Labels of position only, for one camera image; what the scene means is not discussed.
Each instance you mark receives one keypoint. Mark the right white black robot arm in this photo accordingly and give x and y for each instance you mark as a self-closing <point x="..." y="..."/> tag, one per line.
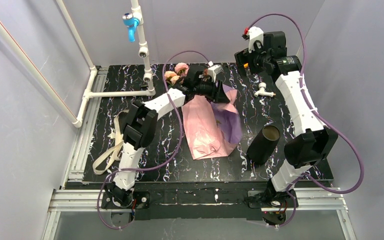
<point x="313" y="140"/>

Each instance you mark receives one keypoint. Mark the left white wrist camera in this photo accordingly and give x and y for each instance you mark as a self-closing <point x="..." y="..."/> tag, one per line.
<point x="213" y="70"/>

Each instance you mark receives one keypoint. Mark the black cylindrical vase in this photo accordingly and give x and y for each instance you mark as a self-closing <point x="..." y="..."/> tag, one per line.
<point x="263" y="145"/>

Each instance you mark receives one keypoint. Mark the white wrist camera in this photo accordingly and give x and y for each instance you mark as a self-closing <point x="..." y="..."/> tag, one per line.
<point x="213" y="70"/>
<point x="255" y="37"/>

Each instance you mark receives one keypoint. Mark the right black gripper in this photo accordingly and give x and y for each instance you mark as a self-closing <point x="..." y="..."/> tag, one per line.
<point x="243" y="58"/>

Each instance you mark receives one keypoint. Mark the pink bouquet wrapping paper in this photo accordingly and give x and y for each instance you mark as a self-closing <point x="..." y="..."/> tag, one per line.
<point x="212" y="130"/>

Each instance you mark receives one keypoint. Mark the pink rose flower bunch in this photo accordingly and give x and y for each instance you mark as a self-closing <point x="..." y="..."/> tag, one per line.
<point x="180" y="70"/>

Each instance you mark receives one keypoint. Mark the white plastic faucet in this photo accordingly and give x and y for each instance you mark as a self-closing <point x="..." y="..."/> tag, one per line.
<point x="262" y="91"/>

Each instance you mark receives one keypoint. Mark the white pvc pipe assembly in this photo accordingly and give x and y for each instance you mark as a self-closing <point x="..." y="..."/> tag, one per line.
<point x="77" y="119"/>

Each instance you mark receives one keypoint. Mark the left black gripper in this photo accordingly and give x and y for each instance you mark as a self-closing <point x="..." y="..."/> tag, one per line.
<point x="220" y="91"/>

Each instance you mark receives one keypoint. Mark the cream ribbon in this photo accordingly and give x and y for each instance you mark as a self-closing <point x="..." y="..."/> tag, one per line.
<point x="103" y="163"/>

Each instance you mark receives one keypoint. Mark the aluminium frame rail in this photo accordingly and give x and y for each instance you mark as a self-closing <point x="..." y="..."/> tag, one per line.
<point x="199" y="203"/>

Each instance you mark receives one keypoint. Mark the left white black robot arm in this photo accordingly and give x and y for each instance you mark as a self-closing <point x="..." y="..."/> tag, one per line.
<point x="139" y="127"/>

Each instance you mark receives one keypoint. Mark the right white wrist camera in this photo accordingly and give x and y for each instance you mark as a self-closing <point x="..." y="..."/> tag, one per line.
<point x="255" y="37"/>

